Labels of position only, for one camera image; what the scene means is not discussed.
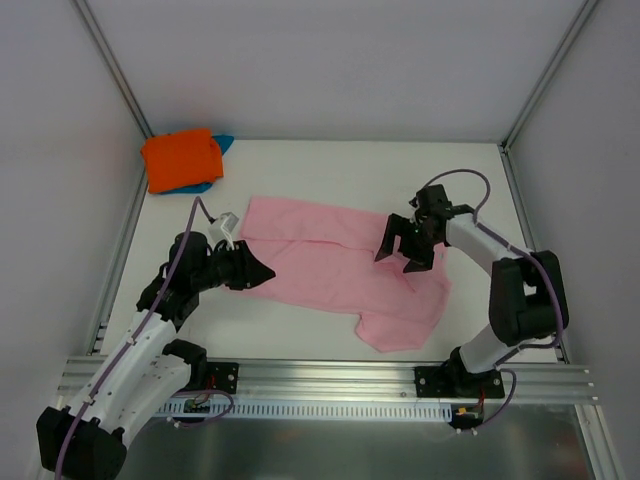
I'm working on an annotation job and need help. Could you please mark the aluminium mounting rail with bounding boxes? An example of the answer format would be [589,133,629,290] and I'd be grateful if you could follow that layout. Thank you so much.
[55,354,599,401]

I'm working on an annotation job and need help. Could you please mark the white slotted cable duct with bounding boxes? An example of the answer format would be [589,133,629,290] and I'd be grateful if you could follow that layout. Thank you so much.
[154,397,453,423]

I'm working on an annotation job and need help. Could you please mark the folded blue t-shirt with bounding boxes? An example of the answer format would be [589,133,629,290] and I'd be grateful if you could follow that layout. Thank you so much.
[167,134,235,195]

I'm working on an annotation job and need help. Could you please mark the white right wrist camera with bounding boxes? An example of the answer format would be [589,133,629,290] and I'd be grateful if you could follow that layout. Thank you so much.
[409,196,424,224]

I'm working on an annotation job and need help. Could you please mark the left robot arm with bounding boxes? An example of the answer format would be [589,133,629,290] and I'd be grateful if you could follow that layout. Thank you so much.
[36,232,276,479]

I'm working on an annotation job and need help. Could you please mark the pink t-shirt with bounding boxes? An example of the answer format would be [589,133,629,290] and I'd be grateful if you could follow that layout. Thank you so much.
[240,196,452,353]

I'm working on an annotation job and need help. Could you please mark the aluminium frame post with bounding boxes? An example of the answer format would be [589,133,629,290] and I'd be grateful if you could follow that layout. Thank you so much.
[500,0,600,151]
[70,0,153,139]

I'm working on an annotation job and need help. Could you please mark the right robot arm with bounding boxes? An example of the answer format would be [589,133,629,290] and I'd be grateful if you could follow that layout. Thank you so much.
[375,184,568,398]

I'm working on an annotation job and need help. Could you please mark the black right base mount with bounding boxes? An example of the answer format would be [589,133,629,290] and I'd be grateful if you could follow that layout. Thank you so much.
[413,365,505,399]

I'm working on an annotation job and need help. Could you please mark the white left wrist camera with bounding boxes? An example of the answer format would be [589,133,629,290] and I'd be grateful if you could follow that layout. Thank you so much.
[208,212,239,250]

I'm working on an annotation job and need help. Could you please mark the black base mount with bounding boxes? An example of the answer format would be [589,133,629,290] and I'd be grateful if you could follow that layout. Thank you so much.
[184,362,240,394]
[413,365,505,399]

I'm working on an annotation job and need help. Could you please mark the folded orange t-shirt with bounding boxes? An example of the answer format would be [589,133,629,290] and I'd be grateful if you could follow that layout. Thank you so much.
[141,128,224,194]

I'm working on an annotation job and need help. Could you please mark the left aluminium frame post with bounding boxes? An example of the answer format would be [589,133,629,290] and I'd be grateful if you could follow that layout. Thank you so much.
[70,0,153,139]

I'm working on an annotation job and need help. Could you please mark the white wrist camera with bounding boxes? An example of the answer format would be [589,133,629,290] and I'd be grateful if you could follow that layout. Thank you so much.
[409,196,424,224]
[208,212,239,250]

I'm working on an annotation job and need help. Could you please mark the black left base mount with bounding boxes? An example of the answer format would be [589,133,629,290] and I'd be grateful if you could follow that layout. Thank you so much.
[184,362,240,394]

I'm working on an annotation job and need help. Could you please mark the right aluminium frame post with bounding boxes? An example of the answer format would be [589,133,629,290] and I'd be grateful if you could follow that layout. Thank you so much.
[500,0,600,151]

